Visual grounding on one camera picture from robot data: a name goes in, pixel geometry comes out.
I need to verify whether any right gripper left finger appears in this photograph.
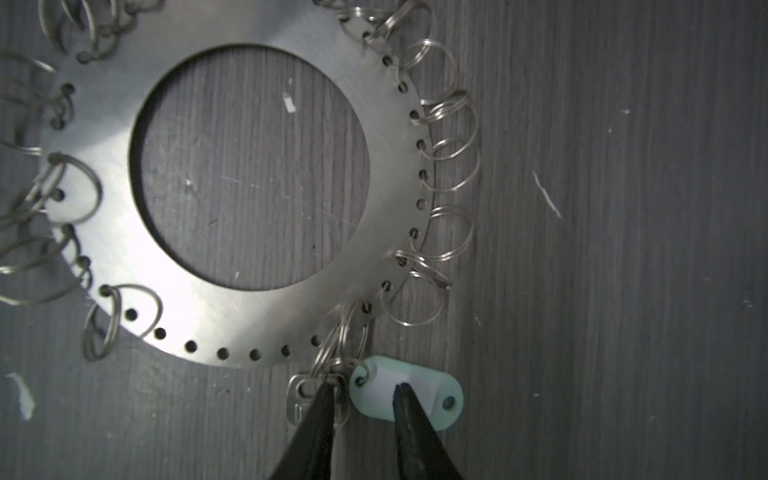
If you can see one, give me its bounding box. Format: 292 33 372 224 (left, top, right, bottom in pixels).
269 383 335 480

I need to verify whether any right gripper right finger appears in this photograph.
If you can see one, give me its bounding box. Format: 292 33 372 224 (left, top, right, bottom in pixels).
393 383 463 480

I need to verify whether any pale green key tag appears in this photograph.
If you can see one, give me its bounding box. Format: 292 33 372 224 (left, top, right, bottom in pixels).
349 355 464 431

